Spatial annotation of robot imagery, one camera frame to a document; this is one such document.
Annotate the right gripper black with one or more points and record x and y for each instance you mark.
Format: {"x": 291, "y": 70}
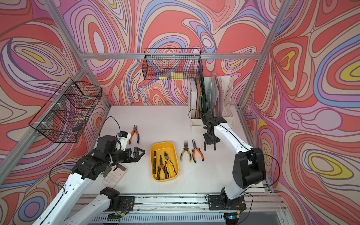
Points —
{"x": 208, "y": 141}

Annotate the black wire basket back wall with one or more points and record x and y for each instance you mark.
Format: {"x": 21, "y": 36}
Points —
{"x": 175, "y": 64}

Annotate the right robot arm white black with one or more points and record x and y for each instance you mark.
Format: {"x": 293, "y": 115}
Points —
{"x": 248, "y": 166}

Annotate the yellow needle nose pliers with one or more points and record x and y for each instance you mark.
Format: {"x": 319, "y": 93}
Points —
{"x": 186, "y": 150}

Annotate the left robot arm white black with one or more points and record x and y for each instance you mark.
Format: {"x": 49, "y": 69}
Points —
{"x": 109, "y": 152}

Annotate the black wire basket wall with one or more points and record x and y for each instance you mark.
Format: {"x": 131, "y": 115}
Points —
{"x": 64, "y": 116}
{"x": 175, "y": 64}

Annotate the pink white calculator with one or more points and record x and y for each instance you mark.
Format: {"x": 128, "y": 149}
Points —
{"x": 114, "y": 176}

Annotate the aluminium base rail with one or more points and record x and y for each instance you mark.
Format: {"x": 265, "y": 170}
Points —
{"x": 175, "y": 209}

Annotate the orange black diagonal cutters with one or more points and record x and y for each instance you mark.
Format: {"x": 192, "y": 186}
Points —
{"x": 162, "y": 167}

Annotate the white file organizer rack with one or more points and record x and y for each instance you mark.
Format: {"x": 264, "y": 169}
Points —
{"x": 209, "y": 94}

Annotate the orange long nose pliers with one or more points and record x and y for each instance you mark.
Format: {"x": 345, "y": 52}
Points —
{"x": 196, "y": 150}

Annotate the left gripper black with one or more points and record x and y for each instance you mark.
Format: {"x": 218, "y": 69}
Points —
{"x": 136, "y": 158}

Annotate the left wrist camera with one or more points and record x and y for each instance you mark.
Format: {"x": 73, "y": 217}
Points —
{"x": 122, "y": 134}

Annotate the black wire basket left wall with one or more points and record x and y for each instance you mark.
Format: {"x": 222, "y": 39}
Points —
{"x": 64, "y": 116}

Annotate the yellow plastic storage box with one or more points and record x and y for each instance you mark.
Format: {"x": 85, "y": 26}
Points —
{"x": 160, "y": 148}

